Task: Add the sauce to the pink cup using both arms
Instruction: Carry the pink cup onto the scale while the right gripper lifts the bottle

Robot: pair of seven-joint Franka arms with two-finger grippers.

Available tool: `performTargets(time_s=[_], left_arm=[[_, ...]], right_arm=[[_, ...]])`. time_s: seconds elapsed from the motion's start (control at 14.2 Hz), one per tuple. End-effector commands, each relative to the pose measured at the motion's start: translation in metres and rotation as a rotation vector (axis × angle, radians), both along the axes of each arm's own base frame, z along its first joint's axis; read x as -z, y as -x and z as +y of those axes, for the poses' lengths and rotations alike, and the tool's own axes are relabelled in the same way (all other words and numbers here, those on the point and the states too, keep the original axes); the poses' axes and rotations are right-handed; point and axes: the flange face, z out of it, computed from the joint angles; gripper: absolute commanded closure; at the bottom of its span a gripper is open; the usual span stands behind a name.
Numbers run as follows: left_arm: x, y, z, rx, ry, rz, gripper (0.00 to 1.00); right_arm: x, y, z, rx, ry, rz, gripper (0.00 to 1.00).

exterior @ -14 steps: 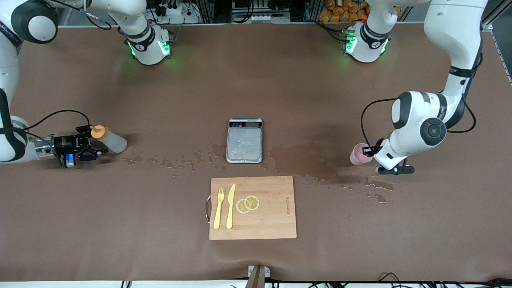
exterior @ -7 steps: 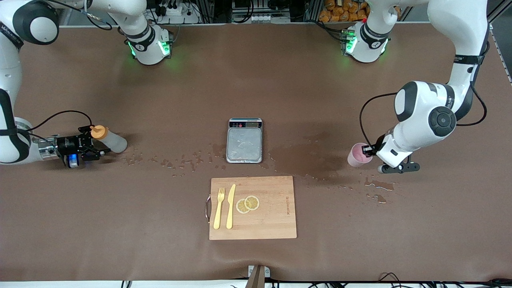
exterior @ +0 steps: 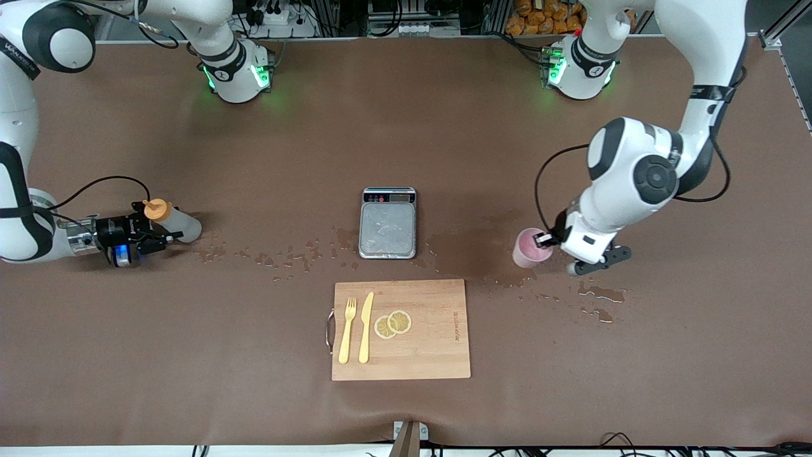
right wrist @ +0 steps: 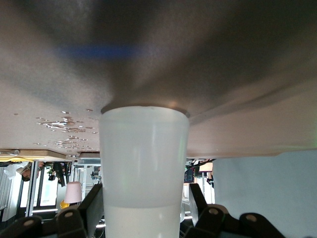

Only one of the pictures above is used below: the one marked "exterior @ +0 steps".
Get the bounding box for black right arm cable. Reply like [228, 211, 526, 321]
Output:
[48, 176, 152, 220]

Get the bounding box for table edge mounting bracket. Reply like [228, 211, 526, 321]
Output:
[390, 420, 429, 457]

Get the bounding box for pile of orange packets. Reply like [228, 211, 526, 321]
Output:
[506, 0, 591, 36]

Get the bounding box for silver digital kitchen scale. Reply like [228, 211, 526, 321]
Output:
[358, 187, 417, 260]

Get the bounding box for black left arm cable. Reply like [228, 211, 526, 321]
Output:
[535, 63, 747, 234]

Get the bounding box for wooden cutting board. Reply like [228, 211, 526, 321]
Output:
[325, 279, 471, 381]

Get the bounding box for pink plastic cup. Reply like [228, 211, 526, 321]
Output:
[513, 227, 554, 268]

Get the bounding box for yellow plastic fork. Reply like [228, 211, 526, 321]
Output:
[338, 297, 357, 365]

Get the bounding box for yellow plastic knife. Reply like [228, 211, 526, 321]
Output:
[358, 291, 375, 364]

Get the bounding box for aluminium frame profile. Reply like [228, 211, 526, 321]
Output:
[758, 0, 812, 134]

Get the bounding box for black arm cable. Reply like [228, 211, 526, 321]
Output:
[535, 63, 747, 234]
[48, 176, 152, 220]

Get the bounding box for white terminal strip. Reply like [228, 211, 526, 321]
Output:
[368, 21, 461, 37]

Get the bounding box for white power strip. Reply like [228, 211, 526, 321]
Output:
[244, 2, 318, 37]

